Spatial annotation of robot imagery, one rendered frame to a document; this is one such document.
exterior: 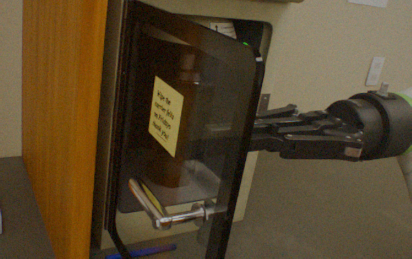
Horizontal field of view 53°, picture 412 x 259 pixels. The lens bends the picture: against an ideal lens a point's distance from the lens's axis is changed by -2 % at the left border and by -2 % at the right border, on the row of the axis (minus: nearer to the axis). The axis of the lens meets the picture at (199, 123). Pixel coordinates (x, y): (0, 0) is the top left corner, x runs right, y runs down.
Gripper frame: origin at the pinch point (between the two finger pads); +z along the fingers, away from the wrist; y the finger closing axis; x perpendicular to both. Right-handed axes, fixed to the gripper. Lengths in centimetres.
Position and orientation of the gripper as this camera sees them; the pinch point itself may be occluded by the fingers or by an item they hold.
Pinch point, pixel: (236, 137)
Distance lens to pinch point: 45.9
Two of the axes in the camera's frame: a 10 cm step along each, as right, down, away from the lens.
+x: -1.5, 9.2, 3.6
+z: -8.6, 0.5, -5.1
